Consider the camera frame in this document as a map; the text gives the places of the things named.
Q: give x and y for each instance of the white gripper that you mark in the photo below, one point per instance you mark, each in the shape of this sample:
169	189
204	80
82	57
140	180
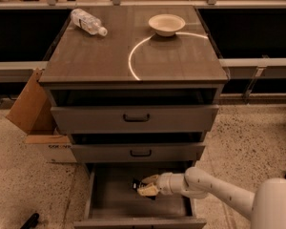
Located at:
165	183

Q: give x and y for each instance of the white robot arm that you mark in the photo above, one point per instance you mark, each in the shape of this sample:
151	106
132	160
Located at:
264	209

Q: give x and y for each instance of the bottom grey open drawer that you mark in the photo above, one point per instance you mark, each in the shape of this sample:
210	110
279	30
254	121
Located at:
114	204

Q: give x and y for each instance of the middle grey drawer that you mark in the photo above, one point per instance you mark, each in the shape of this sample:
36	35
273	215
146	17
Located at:
103	153

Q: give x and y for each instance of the top grey drawer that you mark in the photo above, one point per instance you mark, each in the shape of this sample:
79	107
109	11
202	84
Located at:
134	119

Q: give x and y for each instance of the grey drawer cabinet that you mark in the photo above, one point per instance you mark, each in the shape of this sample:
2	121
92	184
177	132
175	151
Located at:
134	66

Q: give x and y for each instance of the black object on floor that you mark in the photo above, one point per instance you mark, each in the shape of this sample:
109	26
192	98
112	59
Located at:
31	222

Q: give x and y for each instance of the open cardboard box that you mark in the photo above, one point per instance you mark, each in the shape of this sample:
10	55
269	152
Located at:
31	113

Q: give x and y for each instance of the white paper bowl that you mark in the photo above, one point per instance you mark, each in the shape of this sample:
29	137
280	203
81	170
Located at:
166	24

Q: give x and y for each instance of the clear plastic water bottle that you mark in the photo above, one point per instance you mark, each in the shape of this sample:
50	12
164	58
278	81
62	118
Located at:
88	22

